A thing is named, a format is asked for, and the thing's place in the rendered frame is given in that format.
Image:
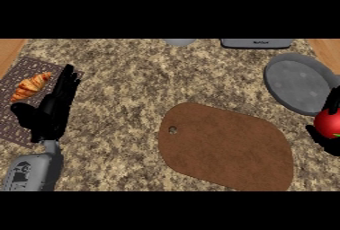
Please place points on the dark patterned placemat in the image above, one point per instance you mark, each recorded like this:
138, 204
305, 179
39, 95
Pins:
20, 99

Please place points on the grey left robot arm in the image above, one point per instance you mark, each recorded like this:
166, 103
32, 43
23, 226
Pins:
33, 170

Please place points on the grey round bowl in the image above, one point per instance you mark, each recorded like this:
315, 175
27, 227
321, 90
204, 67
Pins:
179, 41

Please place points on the brown wooden cutting board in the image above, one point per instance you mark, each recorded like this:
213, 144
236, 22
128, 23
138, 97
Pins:
225, 146

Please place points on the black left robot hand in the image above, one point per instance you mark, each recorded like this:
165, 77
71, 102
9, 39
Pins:
52, 113

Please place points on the red tomato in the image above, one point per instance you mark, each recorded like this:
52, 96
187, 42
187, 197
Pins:
329, 122

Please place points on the grey flat appliance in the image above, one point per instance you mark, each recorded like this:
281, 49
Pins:
256, 43

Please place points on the grey pan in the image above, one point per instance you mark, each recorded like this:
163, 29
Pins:
298, 82

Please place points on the golden croissant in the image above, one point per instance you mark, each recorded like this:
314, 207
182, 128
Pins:
30, 85

